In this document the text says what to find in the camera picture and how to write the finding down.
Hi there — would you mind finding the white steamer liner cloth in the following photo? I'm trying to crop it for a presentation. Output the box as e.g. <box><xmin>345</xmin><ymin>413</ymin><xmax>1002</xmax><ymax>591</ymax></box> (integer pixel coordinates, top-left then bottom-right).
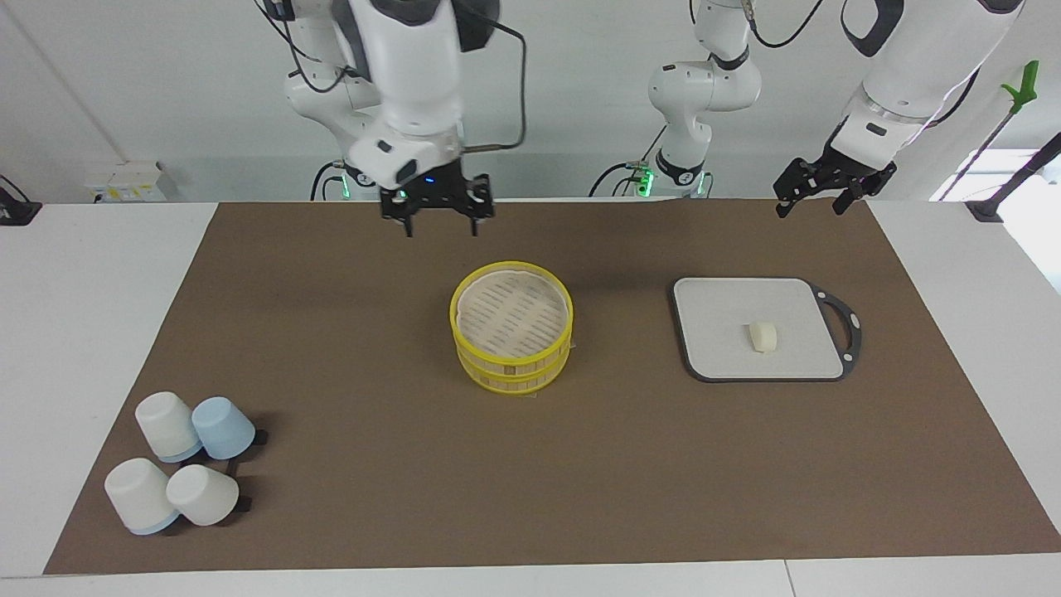
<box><xmin>458</xmin><ymin>268</ymin><xmax>569</xmax><ymax>359</ymax></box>

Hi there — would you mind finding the yellow bamboo steamer base tier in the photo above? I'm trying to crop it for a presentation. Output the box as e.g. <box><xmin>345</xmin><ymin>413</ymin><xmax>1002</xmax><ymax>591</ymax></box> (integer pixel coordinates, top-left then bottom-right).
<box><xmin>456</xmin><ymin>347</ymin><xmax>573</xmax><ymax>396</ymax></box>

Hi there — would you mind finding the grey cutting board black rim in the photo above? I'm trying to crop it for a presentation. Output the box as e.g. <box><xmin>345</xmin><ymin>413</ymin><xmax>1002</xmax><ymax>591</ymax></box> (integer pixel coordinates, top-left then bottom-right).
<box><xmin>668</xmin><ymin>277</ymin><xmax>863</xmax><ymax>383</ymax></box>

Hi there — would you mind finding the black stand clamp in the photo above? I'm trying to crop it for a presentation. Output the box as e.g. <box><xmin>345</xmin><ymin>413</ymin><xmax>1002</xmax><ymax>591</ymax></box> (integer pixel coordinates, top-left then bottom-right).
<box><xmin>966</xmin><ymin>133</ymin><xmax>1061</xmax><ymax>223</ymax></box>

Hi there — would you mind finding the green tipped thin pole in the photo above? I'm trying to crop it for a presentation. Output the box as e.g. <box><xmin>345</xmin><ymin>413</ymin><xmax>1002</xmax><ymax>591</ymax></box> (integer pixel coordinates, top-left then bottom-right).
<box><xmin>937</xmin><ymin>61</ymin><xmax>1040</xmax><ymax>202</ymax></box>

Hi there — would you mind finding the brown table mat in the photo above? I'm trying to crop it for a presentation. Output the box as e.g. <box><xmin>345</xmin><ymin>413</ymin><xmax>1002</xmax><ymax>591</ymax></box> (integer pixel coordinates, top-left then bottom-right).
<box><xmin>43</xmin><ymin>199</ymin><xmax>1061</xmax><ymax>575</ymax></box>

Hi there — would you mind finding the light blue plastic cup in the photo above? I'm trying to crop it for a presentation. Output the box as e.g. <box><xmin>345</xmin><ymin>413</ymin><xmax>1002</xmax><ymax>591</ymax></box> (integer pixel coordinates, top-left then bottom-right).
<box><xmin>192</xmin><ymin>396</ymin><xmax>256</xmax><ymax>460</ymax></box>

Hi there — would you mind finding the white power strip box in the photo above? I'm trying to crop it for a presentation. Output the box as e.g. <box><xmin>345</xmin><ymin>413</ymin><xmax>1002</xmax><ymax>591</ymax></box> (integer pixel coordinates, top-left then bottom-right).
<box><xmin>85</xmin><ymin>162</ymin><xmax>167</xmax><ymax>202</ymax></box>

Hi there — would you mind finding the black right base cable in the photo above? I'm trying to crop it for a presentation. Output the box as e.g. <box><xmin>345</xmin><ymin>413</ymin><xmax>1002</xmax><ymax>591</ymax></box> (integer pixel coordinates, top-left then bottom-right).
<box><xmin>309</xmin><ymin>160</ymin><xmax>347</xmax><ymax>201</ymax></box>

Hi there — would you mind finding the black base cable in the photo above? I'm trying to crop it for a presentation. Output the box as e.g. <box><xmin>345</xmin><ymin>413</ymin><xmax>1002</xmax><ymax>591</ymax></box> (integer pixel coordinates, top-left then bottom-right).
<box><xmin>309</xmin><ymin>160</ymin><xmax>347</xmax><ymax>201</ymax></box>
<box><xmin>589</xmin><ymin>124</ymin><xmax>666</xmax><ymax>198</ymax></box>

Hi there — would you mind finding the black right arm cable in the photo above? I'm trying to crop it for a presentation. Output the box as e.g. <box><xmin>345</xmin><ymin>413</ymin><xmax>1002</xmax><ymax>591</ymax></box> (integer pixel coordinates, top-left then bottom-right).
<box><xmin>452</xmin><ymin>0</ymin><xmax>529</xmax><ymax>154</ymax></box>

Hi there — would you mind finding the black left base cable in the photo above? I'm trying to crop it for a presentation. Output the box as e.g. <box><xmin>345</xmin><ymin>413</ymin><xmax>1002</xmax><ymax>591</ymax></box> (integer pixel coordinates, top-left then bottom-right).
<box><xmin>589</xmin><ymin>124</ymin><xmax>666</xmax><ymax>198</ymax></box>

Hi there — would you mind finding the black clamp mount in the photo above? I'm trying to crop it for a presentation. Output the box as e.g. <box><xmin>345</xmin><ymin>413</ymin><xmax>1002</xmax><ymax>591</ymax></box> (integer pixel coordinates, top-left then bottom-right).
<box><xmin>0</xmin><ymin>176</ymin><xmax>42</xmax><ymax>226</ymax></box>

